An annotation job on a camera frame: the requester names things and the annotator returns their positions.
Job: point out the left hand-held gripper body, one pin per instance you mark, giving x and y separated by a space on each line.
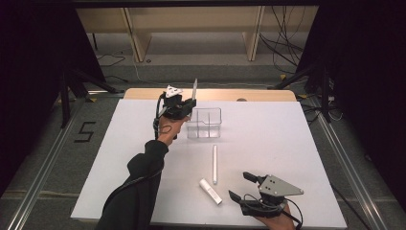
174 105

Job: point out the person's left hand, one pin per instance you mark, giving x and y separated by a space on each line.
169 129

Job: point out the person's right hand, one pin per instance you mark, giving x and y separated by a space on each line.
281 222

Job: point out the clear plastic organizer box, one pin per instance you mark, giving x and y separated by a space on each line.
207 124

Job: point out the black tripod stand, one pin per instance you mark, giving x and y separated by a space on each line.
65 102
325 92

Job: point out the short white tube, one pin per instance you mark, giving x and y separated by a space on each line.
210 191

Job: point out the aluminium floor rail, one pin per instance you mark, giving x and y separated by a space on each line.
348 163
41 169

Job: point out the long white pen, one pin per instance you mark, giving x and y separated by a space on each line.
214 164

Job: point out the clear pen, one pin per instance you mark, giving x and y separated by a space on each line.
194 89

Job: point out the light wooden shelf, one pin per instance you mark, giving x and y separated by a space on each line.
191 19

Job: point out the white table cover sheet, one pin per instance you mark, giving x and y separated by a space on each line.
271 134

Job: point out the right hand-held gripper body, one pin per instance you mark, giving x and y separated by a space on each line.
277 188

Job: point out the black curtain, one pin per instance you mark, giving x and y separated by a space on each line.
373 80
28 80

